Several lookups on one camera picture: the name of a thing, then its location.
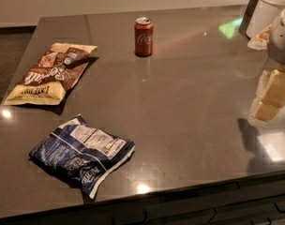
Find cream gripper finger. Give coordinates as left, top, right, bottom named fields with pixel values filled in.
left=250, top=67, right=285, bottom=122

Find red coke can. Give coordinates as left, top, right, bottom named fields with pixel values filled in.
left=134, top=17, right=154, bottom=57

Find blue chip bag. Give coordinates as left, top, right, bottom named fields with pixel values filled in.
left=29, top=114, right=135, bottom=199

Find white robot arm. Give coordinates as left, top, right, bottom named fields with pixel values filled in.
left=247, top=8, right=285, bottom=122

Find dark cabinet drawers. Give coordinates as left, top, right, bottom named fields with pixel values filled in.
left=0, top=172, right=285, bottom=225

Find white cylindrical container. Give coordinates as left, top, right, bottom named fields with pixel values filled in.
left=246, top=0, right=285, bottom=38

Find brown chip bag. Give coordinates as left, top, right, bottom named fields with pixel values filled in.
left=4, top=43, right=98, bottom=105

